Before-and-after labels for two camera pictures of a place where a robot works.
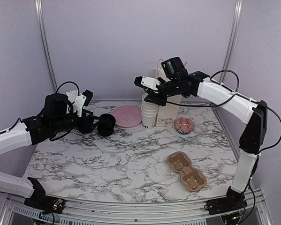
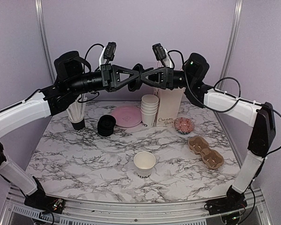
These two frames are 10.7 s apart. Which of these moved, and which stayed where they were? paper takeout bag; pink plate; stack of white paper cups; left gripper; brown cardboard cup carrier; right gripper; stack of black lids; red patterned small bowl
Moved: brown cardboard cup carrier; left gripper; right gripper
Stayed: stack of black lids; red patterned small bowl; paper takeout bag; pink plate; stack of white paper cups
